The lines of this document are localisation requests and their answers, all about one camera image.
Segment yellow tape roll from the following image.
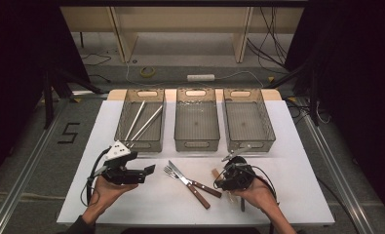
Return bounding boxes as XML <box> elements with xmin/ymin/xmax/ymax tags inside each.
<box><xmin>138</xmin><ymin>65</ymin><xmax>156</xmax><ymax>79</ymax></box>

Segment wooden-handled knife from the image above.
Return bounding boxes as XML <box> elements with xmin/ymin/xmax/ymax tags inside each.
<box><xmin>168</xmin><ymin>160</ymin><xmax>212</xmax><ymax>210</ymax></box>

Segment white power strip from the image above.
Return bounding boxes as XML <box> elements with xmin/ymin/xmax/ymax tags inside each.
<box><xmin>186</xmin><ymin>73</ymin><xmax>216</xmax><ymax>83</ymax></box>

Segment bundle of black cables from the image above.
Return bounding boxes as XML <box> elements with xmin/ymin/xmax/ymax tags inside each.
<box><xmin>247</xmin><ymin>6</ymin><xmax>290</xmax><ymax>74</ymax></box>

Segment person's right hand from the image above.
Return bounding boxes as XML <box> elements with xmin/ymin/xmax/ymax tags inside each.
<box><xmin>234</xmin><ymin>176</ymin><xmax>278</xmax><ymax>213</ymax></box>

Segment grey transparent plastic bin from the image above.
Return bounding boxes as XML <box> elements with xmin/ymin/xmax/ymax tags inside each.
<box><xmin>222</xmin><ymin>87</ymin><xmax>277</xmax><ymax>154</ymax></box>
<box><xmin>114</xmin><ymin>88</ymin><xmax>167</xmax><ymax>153</ymax></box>
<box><xmin>173</xmin><ymin>87</ymin><xmax>221</xmax><ymax>152</ymax></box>

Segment metal floor rail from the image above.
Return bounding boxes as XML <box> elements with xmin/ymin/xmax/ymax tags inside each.
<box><xmin>0</xmin><ymin>97</ymin><xmax>71</xmax><ymax>234</ymax></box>
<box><xmin>301</xmin><ymin>113</ymin><xmax>376</xmax><ymax>234</ymax></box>

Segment black curtain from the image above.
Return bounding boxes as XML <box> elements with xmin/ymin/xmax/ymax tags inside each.
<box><xmin>0</xmin><ymin>0</ymin><xmax>91</xmax><ymax>189</ymax></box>
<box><xmin>284</xmin><ymin>0</ymin><xmax>385</xmax><ymax>225</ymax></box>

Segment beige wooden desk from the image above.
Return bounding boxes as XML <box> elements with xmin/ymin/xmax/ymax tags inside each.
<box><xmin>60</xmin><ymin>6</ymin><xmax>305</xmax><ymax>64</ymax></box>

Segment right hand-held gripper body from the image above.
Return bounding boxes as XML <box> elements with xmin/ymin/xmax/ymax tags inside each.
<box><xmin>215</xmin><ymin>144</ymin><xmax>256</xmax><ymax>193</ymax></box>

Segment black stand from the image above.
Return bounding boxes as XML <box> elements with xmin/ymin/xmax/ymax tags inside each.
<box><xmin>42</xmin><ymin>64</ymin><xmax>103</xmax><ymax>131</ymax></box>
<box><xmin>264</xmin><ymin>59</ymin><xmax>321</xmax><ymax>128</ymax></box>

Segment left hand-held gripper cable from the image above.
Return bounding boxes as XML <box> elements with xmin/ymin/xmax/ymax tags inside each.
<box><xmin>80</xmin><ymin>147</ymin><xmax>111</xmax><ymax>208</ymax></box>

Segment right hand-held gripper cable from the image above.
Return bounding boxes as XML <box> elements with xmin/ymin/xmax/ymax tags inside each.
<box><xmin>212</xmin><ymin>162</ymin><xmax>279</xmax><ymax>234</ymax></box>

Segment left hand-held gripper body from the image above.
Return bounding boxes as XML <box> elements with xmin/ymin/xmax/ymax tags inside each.
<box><xmin>96</xmin><ymin>139</ymin><xmax>146</xmax><ymax>186</ymax></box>

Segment wooden-handled fork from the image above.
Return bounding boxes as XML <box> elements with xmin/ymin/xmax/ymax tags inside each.
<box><xmin>163</xmin><ymin>165</ymin><xmax>223</xmax><ymax>199</ymax></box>

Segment person's left hand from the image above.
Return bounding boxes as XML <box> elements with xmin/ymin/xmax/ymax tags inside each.
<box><xmin>84</xmin><ymin>176</ymin><xmax>138</xmax><ymax>222</ymax></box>

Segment thick black floor cable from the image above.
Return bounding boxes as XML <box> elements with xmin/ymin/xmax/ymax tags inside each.
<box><xmin>316</xmin><ymin>176</ymin><xmax>361</xmax><ymax>234</ymax></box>

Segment white table sheet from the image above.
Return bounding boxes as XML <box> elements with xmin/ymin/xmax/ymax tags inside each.
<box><xmin>57</xmin><ymin>99</ymin><xmax>335</xmax><ymax>227</ymax></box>

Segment hand-held gripper cable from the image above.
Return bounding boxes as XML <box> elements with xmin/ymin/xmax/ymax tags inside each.
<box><xmin>80</xmin><ymin>147</ymin><xmax>111</xmax><ymax>208</ymax></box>
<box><xmin>212</xmin><ymin>162</ymin><xmax>279</xmax><ymax>234</ymax></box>

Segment thin black floor cable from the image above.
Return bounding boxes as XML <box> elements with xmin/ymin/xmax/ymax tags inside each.
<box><xmin>81</xmin><ymin>53</ymin><xmax>112</xmax><ymax>84</ymax></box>

